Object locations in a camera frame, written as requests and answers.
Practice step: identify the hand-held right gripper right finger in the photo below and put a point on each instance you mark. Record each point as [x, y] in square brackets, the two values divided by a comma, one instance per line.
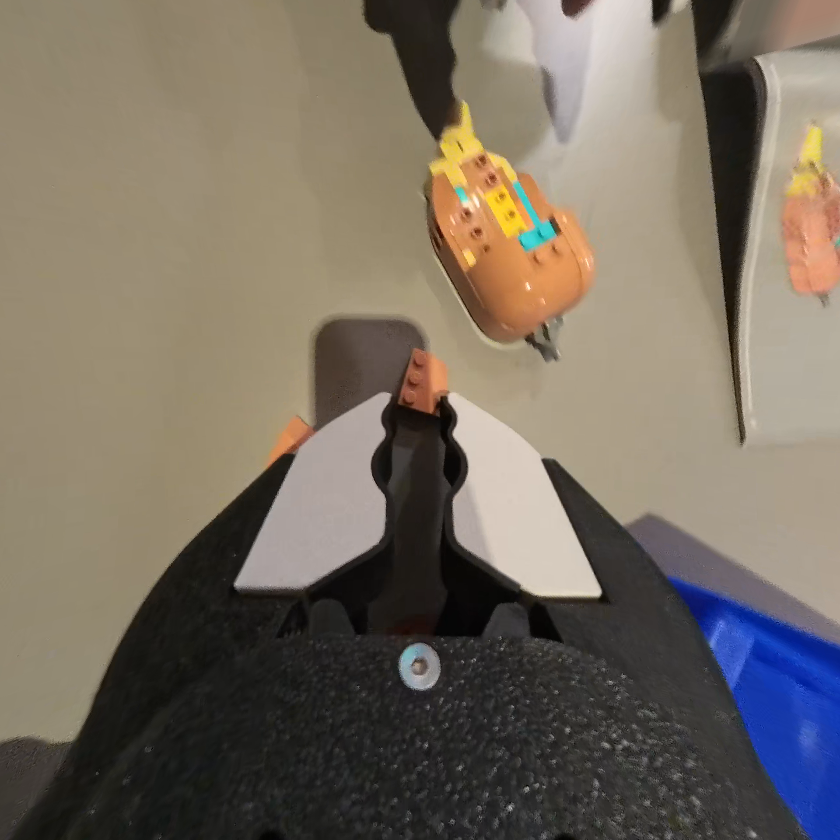
[518, 518]

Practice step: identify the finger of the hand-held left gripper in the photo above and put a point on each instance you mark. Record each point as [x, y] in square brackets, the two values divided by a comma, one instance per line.
[568, 65]
[426, 52]

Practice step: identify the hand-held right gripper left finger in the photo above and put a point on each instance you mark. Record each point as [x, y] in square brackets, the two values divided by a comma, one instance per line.
[315, 512]

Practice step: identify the brown sloped brick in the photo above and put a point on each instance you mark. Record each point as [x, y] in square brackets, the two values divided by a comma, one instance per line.
[420, 384]
[292, 443]

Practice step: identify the brown brick vehicle model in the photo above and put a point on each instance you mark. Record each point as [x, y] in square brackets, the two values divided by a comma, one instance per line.
[518, 275]

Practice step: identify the blue plastic bin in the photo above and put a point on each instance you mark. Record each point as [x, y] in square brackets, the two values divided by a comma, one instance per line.
[774, 689]

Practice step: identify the grey desk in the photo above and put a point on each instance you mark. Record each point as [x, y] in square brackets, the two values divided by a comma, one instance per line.
[164, 262]

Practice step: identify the person's left hand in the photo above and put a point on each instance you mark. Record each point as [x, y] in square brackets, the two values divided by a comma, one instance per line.
[576, 6]

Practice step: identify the open instruction booklet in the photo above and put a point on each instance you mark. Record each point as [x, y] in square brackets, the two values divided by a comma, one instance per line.
[787, 328]

